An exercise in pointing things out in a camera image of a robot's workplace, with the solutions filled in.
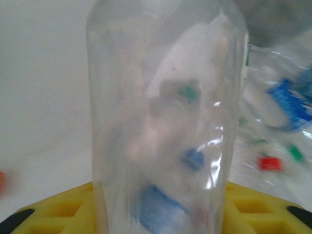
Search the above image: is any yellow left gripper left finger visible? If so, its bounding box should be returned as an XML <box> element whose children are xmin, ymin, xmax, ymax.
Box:
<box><xmin>0</xmin><ymin>182</ymin><xmax>96</xmax><ymax>234</ymax></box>

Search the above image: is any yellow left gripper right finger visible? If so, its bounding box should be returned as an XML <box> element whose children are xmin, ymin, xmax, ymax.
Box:
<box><xmin>223</xmin><ymin>182</ymin><xmax>312</xmax><ymax>234</ymax></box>

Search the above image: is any clear unlabelled plastic bottle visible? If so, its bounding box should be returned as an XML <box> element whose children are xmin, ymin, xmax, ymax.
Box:
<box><xmin>86</xmin><ymin>0</ymin><xmax>249</xmax><ymax>234</ymax></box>

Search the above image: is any grey translucent plastic bin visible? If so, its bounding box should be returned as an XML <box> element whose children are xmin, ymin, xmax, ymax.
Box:
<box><xmin>240</xmin><ymin>0</ymin><xmax>312</xmax><ymax>49</ymax></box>

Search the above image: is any blue label bottle without cap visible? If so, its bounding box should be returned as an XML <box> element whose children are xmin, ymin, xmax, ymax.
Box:
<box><xmin>243</xmin><ymin>43</ymin><xmax>312</xmax><ymax>134</ymax></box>

